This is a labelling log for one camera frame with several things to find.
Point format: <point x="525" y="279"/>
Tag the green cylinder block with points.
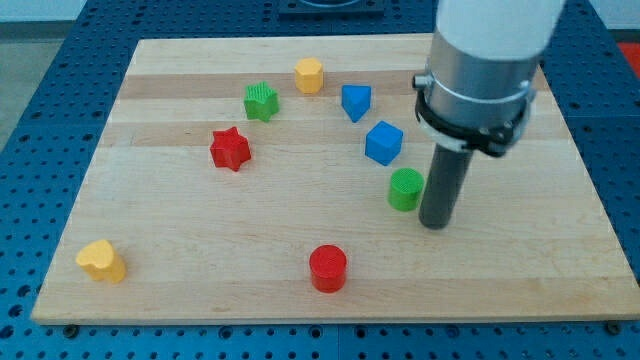
<point x="406" y="185"/>

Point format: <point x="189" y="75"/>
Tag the green star block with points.
<point x="260" y="101"/>

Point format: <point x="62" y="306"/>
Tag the wooden board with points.
<point x="529" y="239"/>

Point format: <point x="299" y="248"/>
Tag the red star block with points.
<point x="229" y="149"/>

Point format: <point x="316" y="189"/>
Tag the red cylinder block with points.
<point x="328" y="266"/>

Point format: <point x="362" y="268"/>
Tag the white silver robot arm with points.
<point x="476" y="90"/>

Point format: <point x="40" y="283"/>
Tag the yellow hexagon block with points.
<point x="309" y="75"/>

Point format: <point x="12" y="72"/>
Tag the yellow heart block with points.
<point x="101" y="262"/>

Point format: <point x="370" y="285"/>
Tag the blue cube block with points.
<point x="383" y="143"/>

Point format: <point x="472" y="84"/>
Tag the blue triangle block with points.
<point x="356" y="100"/>

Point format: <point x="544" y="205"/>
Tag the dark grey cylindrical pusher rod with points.
<point x="444" y="182"/>

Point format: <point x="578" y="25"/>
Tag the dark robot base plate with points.
<point x="289" y="9"/>

